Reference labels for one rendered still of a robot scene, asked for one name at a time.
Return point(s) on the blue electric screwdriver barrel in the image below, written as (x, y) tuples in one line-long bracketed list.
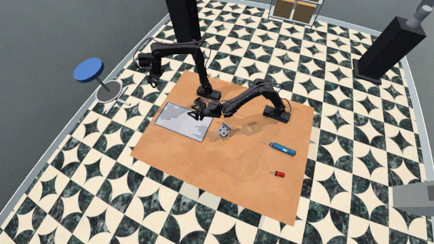
[(282, 148)]

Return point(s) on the red screwdriver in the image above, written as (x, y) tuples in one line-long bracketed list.
[(279, 174)]

